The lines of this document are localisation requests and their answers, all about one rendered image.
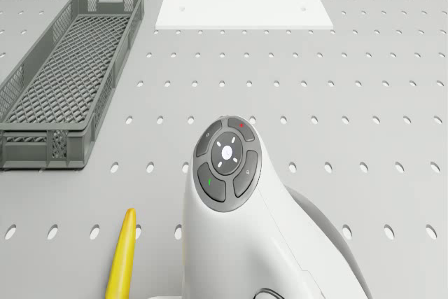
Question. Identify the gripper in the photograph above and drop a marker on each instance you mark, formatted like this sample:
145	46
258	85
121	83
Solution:
164	297

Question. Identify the banana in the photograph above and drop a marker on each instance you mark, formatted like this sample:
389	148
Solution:
122	260

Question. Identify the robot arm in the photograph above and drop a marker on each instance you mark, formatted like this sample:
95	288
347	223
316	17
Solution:
245	236

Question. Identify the dark grey basket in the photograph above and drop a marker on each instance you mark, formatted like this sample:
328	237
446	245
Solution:
31	153

